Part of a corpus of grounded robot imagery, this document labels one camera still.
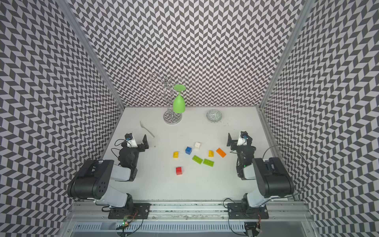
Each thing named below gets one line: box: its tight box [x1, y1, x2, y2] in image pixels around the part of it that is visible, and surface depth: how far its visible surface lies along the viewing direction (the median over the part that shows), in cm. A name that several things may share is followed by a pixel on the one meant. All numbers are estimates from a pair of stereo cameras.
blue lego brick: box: [185, 146, 192, 156], surface depth 94 cm
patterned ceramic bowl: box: [206, 109, 223, 123], surface depth 111 cm
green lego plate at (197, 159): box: [191, 155, 203, 165], surface depth 93 cm
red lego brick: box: [175, 166, 183, 176], surface depth 86 cm
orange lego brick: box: [215, 147, 227, 158], surface depth 96 cm
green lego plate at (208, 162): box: [202, 158, 215, 167], surface depth 91 cm
